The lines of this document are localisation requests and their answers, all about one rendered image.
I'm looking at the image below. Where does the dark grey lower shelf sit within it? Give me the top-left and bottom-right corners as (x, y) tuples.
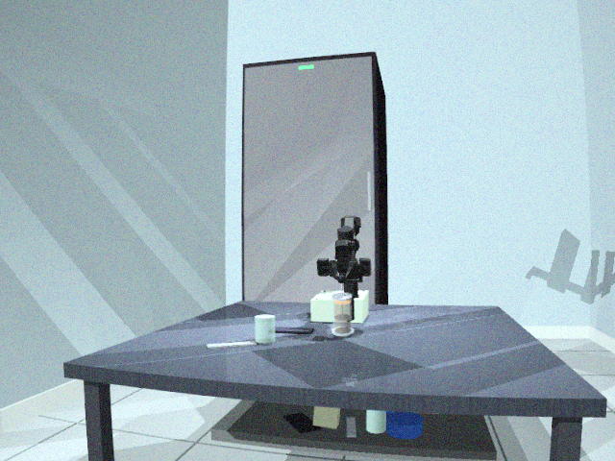
(211, 400), (497, 461)

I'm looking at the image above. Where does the white flat bar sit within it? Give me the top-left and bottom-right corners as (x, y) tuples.
(346, 417), (357, 437)
(207, 341), (257, 349)

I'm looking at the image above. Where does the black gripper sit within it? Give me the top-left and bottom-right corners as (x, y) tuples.
(317, 254), (371, 280)

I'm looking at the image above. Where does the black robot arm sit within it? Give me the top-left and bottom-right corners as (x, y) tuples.
(335, 215), (363, 299)

